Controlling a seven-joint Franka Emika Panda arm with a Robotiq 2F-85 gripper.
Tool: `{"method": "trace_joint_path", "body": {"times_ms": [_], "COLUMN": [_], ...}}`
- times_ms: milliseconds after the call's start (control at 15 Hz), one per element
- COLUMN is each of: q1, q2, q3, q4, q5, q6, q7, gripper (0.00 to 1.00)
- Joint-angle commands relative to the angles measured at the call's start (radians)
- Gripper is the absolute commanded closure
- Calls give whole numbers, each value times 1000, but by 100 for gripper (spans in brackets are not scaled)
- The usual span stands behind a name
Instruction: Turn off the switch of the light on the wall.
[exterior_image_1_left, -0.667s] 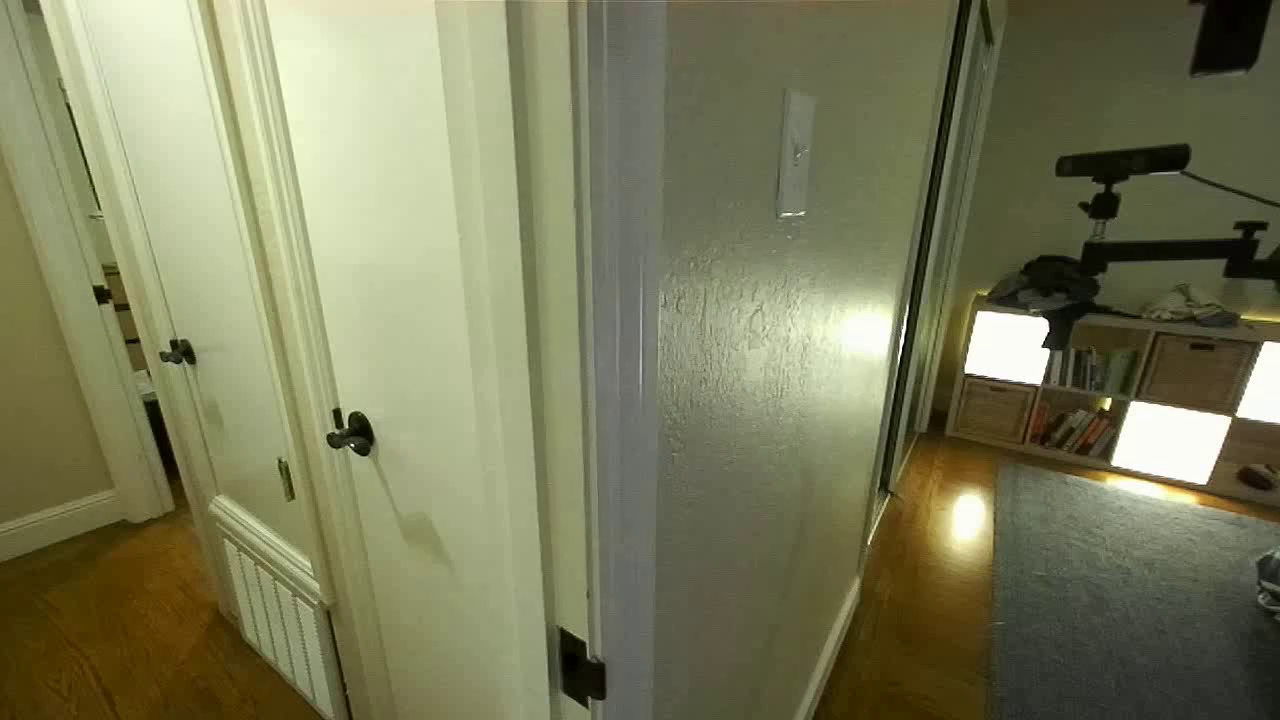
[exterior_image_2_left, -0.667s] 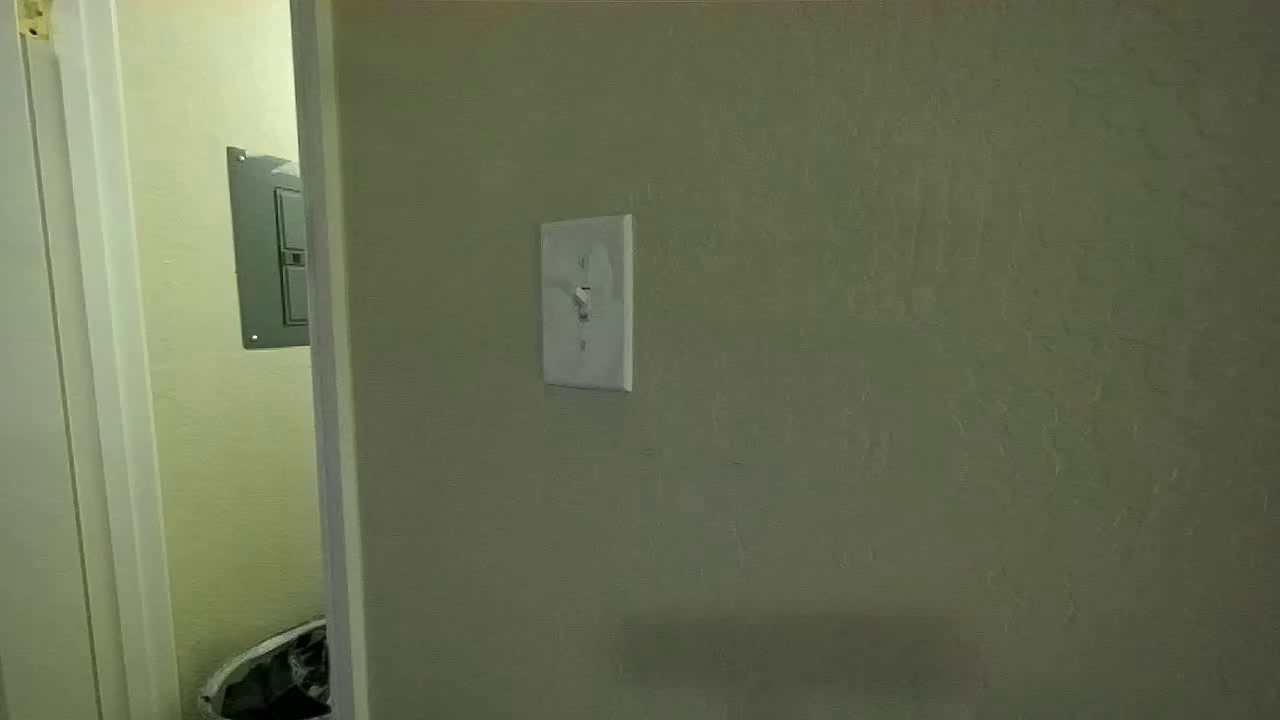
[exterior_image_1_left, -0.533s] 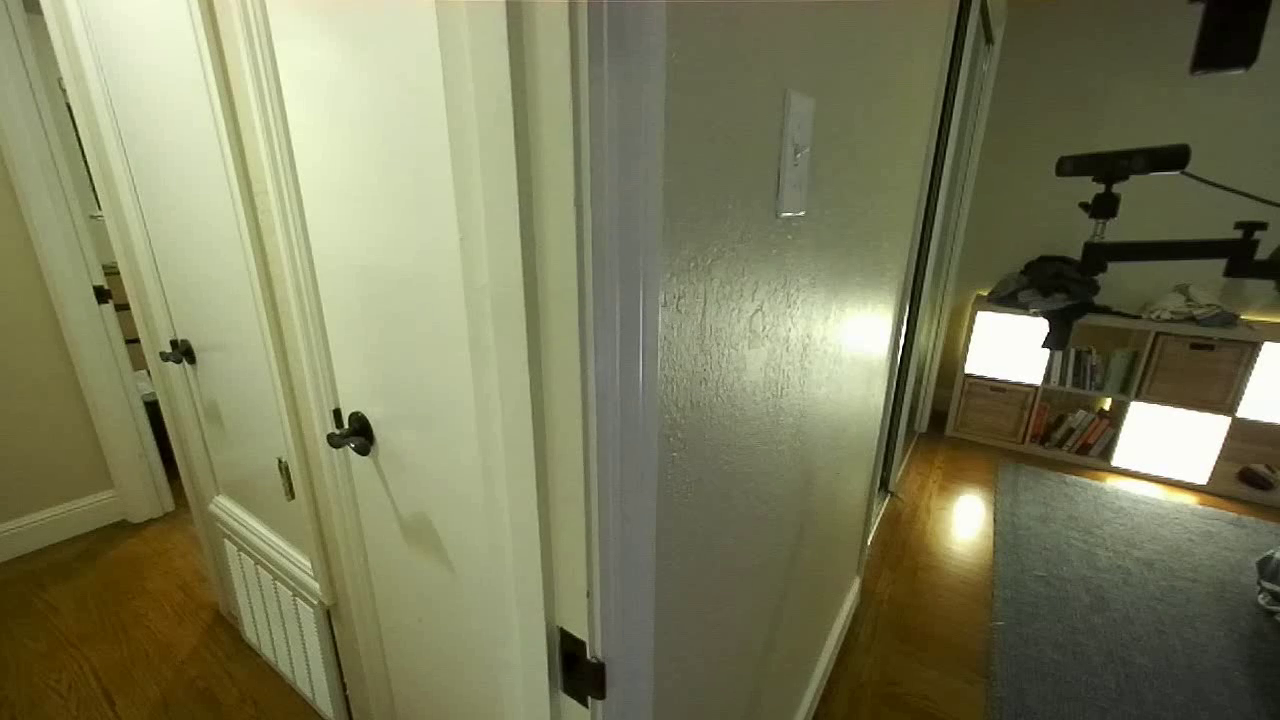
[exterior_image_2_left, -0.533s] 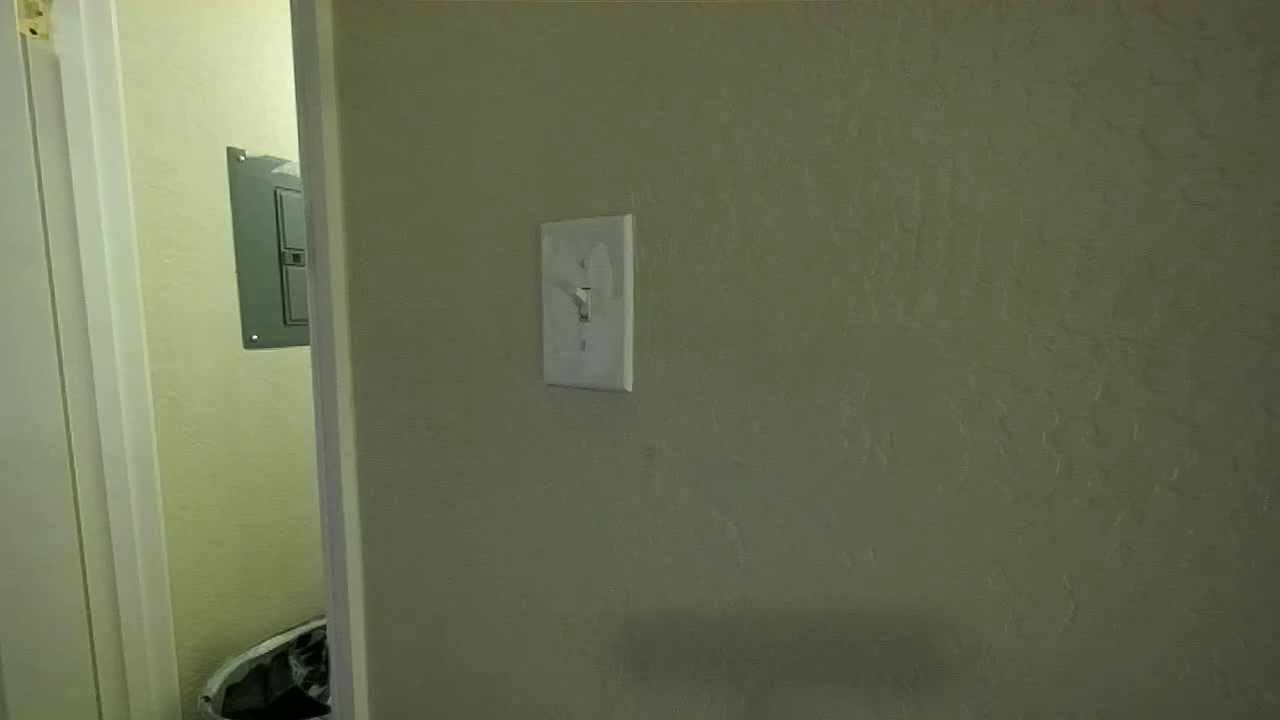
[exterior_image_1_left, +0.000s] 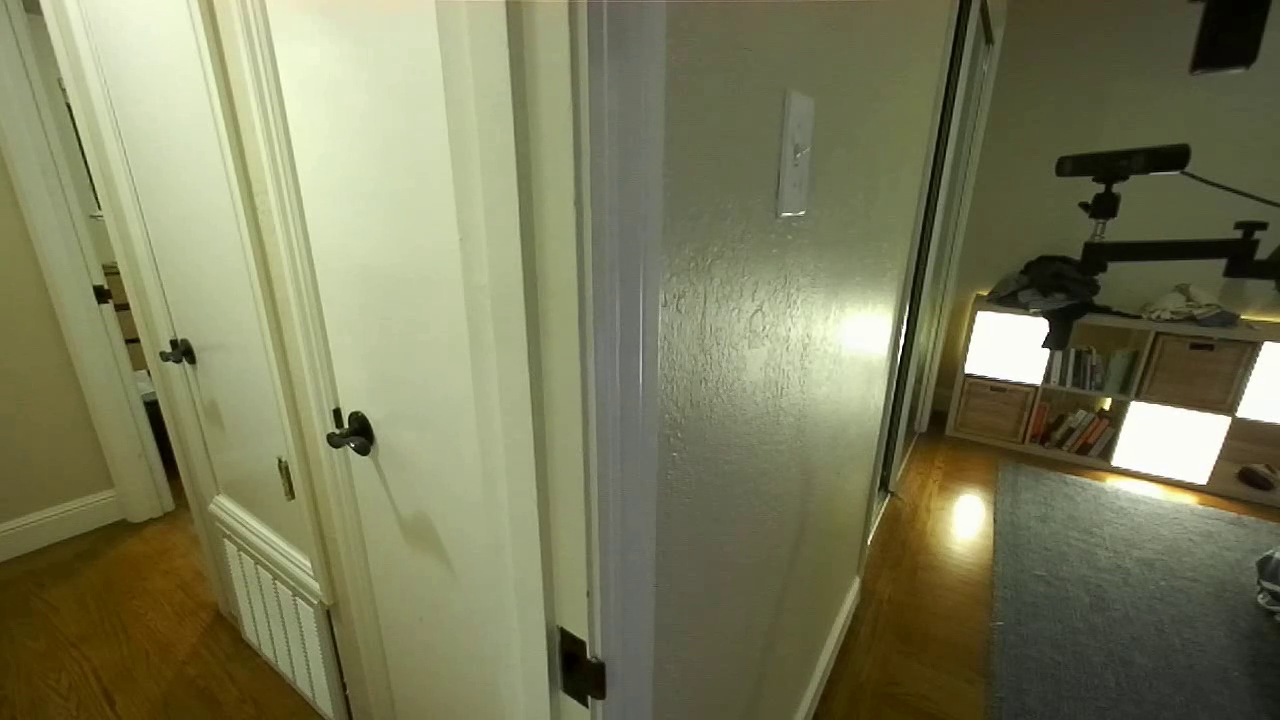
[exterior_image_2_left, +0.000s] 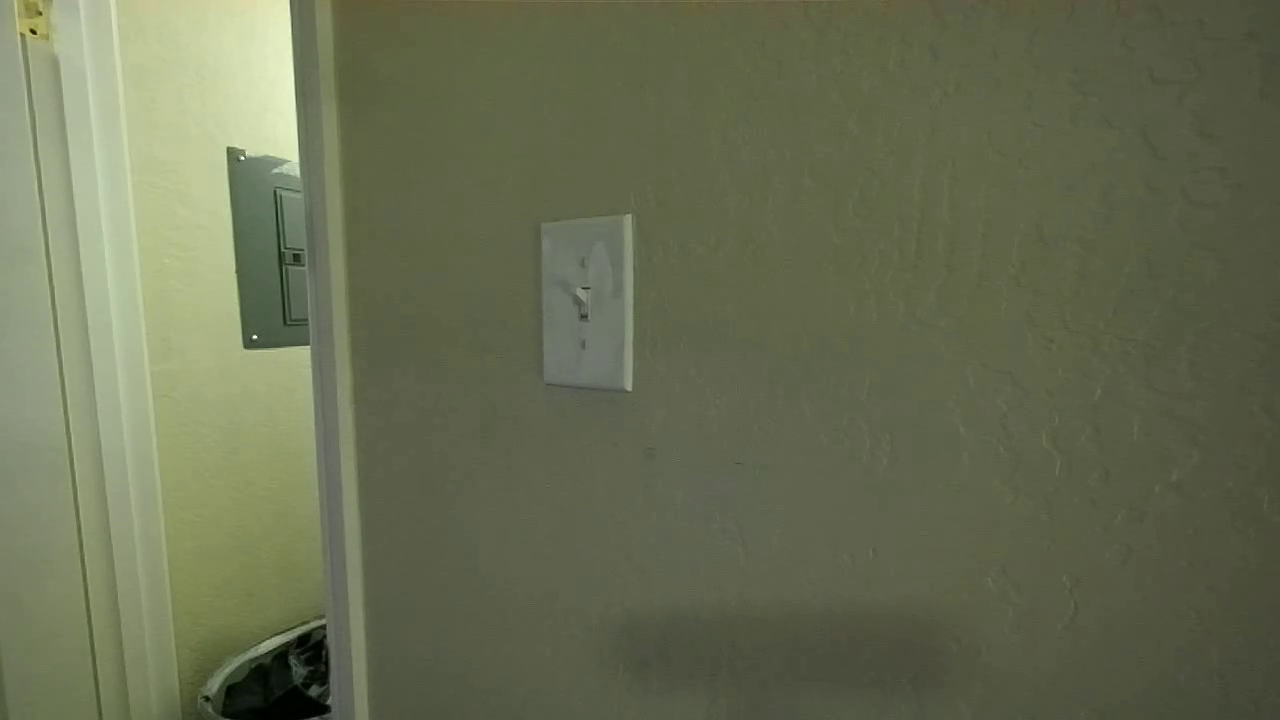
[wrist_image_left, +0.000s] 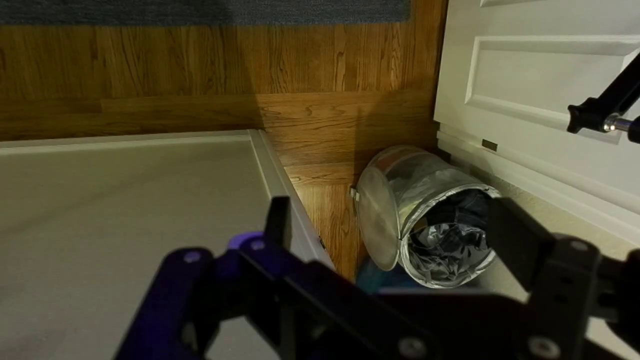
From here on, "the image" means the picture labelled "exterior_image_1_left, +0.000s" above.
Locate white wall light switch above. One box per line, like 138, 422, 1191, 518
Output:
776, 89, 819, 226

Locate grey floor rug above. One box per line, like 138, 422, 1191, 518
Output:
986, 457, 1280, 720

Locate mirrored sliding closet door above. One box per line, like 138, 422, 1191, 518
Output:
878, 0, 1009, 502

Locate grey round object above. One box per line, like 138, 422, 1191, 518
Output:
1250, 548, 1280, 620

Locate row of leaning books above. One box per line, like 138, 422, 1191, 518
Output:
1025, 398, 1123, 466

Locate thin black camera cable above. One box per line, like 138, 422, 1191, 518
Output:
1176, 164, 1280, 218

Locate white storage shelf unit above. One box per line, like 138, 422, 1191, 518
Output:
941, 296, 1280, 511

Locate black stereo camera bar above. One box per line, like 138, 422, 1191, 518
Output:
1052, 142, 1195, 183

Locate row of upright books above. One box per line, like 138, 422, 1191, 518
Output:
1057, 342, 1140, 402

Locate glowing white light panel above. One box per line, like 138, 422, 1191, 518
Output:
1231, 338, 1280, 429
961, 304, 1057, 392
1110, 398, 1236, 487

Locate black bag on shelf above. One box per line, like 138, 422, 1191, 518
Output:
989, 254, 1110, 354

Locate white door with louvred bottom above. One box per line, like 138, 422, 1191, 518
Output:
55, 0, 346, 720

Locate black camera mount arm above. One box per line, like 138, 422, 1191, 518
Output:
1076, 181, 1280, 293

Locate white door with dark knob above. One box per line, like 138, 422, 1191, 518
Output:
256, 0, 553, 720

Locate brown wicker storage bin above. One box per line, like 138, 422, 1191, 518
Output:
948, 371, 1042, 443
1136, 330, 1265, 416
1210, 416, 1280, 504

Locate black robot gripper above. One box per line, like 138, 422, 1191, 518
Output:
1187, 0, 1276, 78

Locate black door hinge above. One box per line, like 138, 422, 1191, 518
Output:
553, 626, 612, 714

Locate pale clutter pile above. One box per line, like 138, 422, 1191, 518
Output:
1140, 279, 1250, 331

